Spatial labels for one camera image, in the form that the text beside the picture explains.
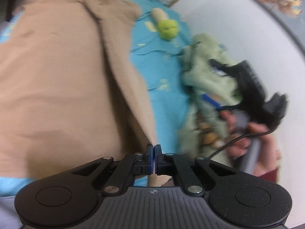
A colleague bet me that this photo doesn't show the tan garment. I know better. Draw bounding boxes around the tan garment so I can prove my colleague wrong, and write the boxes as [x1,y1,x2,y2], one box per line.
[1,0,157,179]

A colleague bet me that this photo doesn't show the person's right hand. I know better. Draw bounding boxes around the person's right hand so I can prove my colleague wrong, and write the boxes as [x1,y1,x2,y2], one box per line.
[220,111,281,177]

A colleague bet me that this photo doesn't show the light green fleece blanket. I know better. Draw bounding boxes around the light green fleece blanket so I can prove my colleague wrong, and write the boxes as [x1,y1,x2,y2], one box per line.
[178,33,241,159]

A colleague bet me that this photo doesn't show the turquoise patterned bed sheet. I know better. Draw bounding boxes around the turquoise patterned bed sheet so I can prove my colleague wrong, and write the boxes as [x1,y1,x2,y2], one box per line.
[1,0,191,197]

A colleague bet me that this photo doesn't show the framed flower picture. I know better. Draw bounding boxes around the framed flower picture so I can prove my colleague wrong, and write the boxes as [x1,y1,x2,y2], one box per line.
[254,0,304,52]

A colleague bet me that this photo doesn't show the green and beige plush toy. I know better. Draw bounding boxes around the green and beige plush toy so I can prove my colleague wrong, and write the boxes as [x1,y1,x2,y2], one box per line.
[151,8,179,41]

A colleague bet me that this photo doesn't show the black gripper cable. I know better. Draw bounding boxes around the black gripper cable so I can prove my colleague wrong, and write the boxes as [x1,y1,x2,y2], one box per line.
[206,128,275,159]

